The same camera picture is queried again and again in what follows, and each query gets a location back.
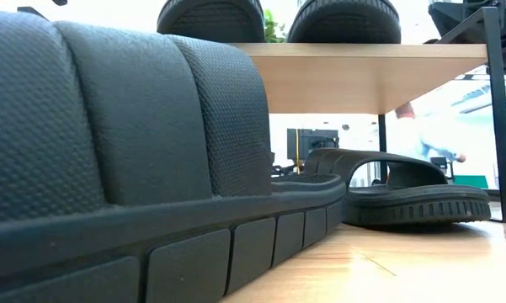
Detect black monitor on stand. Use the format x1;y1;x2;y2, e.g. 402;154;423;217
285;128;341;162

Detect wooden shelf black metal frame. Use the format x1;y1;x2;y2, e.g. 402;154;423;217
16;5;506;224

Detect green board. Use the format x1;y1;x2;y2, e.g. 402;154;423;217
452;174;489;189

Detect person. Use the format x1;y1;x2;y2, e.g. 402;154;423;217
393;102;468;165

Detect black rubber slide sandal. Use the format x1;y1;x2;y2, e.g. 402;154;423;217
0;7;347;303
156;0;266;44
302;146;493;227
286;0;403;45

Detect workstation with black monitor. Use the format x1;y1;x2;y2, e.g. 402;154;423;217
431;156;455;186

